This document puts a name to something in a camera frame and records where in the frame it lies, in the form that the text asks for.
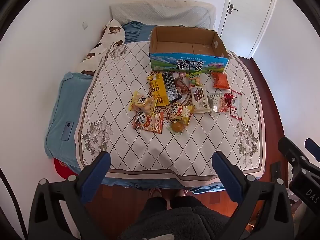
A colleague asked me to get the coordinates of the grey and white biscuit packet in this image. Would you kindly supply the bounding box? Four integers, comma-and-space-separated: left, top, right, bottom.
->
207, 92, 230, 118

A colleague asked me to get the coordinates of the red round object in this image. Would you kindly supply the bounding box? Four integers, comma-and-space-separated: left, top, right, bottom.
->
53, 157, 79, 180

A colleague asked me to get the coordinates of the yellow panda print packet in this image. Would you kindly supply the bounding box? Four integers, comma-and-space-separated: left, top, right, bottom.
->
168, 103, 195, 126

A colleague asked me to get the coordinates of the brown chocolate snack packet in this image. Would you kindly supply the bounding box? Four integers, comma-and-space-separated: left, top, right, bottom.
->
173, 76, 190, 95

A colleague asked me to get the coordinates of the blue ruffled pillow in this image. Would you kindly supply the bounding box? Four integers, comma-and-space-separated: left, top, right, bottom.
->
122, 21, 158, 44

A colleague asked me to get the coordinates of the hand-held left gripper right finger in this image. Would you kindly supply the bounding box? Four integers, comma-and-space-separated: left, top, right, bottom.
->
212, 151, 294, 240

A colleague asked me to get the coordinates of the white chocolate stick packet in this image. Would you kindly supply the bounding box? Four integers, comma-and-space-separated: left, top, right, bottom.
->
191, 86, 211, 114

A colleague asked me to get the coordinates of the yellow puffed snack packet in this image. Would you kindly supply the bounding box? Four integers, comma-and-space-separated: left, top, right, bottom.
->
128, 91, 158, 113

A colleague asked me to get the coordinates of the white diamond-patterned quilt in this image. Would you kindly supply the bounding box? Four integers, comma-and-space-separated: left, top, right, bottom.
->
74, 40, 267, 189

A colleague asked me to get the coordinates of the red panda print packet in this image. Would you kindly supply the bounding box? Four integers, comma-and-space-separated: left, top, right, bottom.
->
132, 110, 164, 133

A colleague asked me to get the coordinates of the bear print pillow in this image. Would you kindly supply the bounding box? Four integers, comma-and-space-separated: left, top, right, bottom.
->
74, 19, 126, 77

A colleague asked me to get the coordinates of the grey-white textured pillow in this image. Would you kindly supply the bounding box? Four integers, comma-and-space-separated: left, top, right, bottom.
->
109, 1, 217, 30

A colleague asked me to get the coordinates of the red snack packet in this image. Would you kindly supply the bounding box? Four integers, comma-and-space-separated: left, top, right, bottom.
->
224, 89, 243, 120

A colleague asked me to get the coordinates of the blue smartphone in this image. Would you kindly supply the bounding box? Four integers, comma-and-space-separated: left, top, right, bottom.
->
61, 121, 74, 142

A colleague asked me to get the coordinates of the green colourful candy packet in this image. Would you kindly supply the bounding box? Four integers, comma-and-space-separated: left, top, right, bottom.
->
185, 71, 203, 89

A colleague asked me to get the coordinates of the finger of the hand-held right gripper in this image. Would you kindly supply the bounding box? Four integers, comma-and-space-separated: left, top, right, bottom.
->
278, 137, 310, 167
304, 138, 320, 162

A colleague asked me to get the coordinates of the clear-wrapped orange pastry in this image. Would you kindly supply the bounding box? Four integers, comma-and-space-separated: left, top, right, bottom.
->
167, 120, 187, 134

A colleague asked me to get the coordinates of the blue bed blanket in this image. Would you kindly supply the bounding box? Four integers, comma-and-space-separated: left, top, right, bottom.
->
44, 71, 227, 196

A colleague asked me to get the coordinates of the open printed cardboard box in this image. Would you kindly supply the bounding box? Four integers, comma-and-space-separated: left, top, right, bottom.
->
148, 26, 229, 74

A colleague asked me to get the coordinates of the orange snack packet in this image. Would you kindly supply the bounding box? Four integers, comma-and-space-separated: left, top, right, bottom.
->
212, 72, 231, 90

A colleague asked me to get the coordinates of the yellow and black snack packet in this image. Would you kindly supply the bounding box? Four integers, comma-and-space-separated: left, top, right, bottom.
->
146, 71, 171, 106

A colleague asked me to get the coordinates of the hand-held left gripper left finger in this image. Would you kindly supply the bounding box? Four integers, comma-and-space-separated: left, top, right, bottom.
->
28, 151, 112, 240

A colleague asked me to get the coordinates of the white door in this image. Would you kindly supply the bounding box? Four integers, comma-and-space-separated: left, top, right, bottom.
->
217, 0, 278, 58

